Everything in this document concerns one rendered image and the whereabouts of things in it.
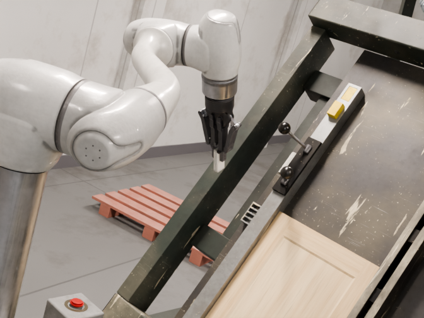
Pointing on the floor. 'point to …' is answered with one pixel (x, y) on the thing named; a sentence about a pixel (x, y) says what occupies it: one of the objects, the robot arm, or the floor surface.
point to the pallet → (140, 194)
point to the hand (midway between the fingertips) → (219, 159)
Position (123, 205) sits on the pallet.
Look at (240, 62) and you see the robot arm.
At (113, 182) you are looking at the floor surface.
